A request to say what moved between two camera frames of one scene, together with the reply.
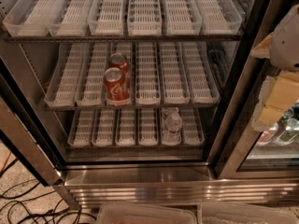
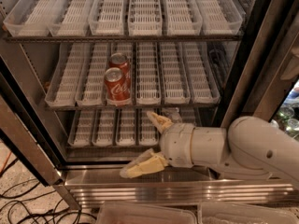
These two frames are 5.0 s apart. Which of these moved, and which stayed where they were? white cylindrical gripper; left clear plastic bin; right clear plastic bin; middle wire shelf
Moved: white cylindrical gripper
Stayed: left clear plastic bin; right clear plastic bin; middle wire shelf
